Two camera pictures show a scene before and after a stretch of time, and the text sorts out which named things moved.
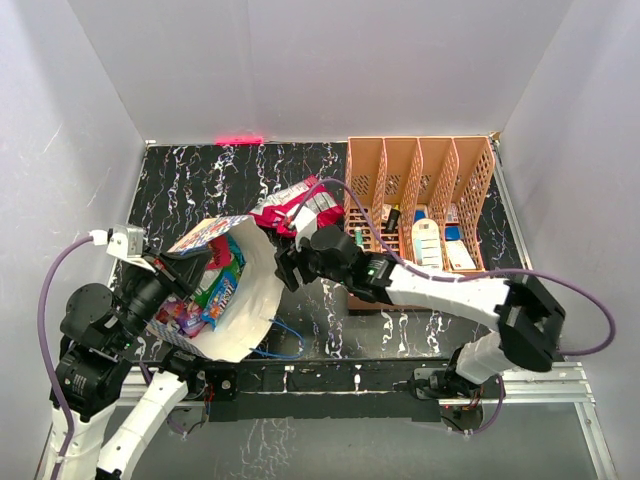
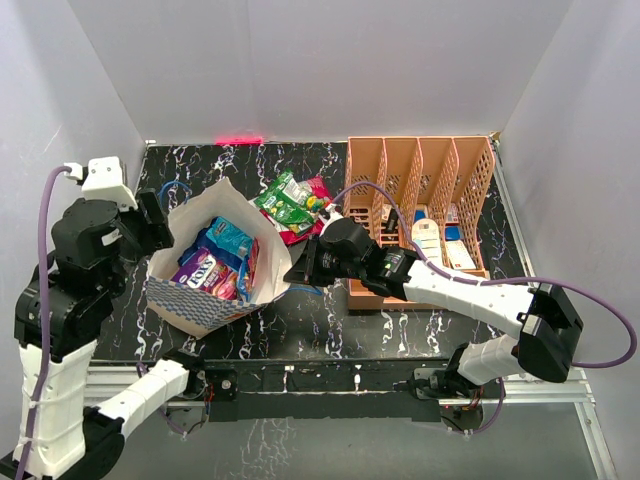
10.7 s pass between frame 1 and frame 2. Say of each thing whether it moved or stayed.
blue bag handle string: moved
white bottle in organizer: stayed
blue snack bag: moved
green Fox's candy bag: moved
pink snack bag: stayed
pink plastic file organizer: stayed
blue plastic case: stayed
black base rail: stayed
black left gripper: moved
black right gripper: stayed
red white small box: stayed
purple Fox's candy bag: moved
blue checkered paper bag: moved
